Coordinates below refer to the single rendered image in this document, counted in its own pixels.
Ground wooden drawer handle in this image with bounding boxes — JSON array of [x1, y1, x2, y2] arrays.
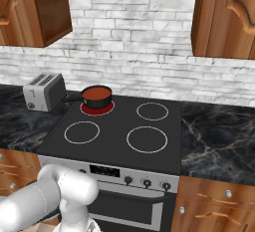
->
[[194, 210, 243, 226], [195, 192, 231, 206], [0, 163, 21, 170]]

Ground wooden wall cupboard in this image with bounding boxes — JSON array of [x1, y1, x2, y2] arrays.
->
[[0, 0, 74, 49], [190, 0, 255, 61]]

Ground red marinara sauce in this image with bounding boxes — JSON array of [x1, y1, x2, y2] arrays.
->
[[82, 87, 112, 100]]

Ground black oven door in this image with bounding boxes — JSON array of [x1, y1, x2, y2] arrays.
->
[[87, 180, 177, 232]]

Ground silver two-slot toaster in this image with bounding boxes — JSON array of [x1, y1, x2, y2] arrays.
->
[[22, 72, 68, 114]]

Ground wooden base cupboard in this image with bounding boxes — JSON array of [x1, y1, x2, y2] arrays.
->
[[0, 147, 43, 198], [169, 174, 255, 232]]

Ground wooden cupboard door handle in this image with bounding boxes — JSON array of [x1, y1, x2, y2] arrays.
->
[[0, 0, 18, 27], [226, 0, 255, 37]]

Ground black saucepan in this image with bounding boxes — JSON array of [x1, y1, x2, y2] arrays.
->
[[62, 85, 114, 110]]

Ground black hob with oven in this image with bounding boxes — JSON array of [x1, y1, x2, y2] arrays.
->
[[35, 93, 183, 232]]

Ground silver oven door handle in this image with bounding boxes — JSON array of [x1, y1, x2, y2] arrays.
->
[[97, 181, 166, 200]]

